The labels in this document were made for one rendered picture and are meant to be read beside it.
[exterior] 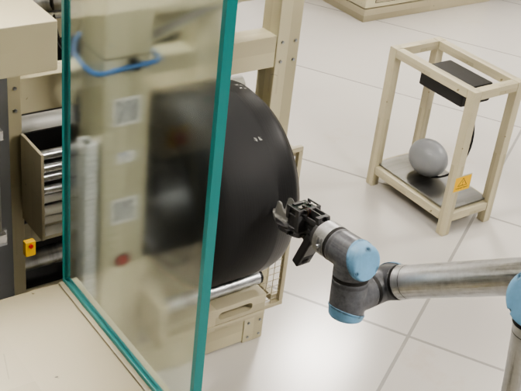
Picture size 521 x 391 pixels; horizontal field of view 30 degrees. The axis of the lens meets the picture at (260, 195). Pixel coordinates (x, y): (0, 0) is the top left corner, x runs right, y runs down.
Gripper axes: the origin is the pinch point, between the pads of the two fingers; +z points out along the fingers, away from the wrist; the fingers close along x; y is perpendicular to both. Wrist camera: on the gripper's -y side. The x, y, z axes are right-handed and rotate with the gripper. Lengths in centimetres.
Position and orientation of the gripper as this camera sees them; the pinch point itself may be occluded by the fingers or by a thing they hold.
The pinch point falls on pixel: (277, 212)
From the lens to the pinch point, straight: 258.9
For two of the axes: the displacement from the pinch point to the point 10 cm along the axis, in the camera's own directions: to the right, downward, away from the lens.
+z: -5.7, -3.7, 7.3
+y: 0.3, -9.0, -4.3
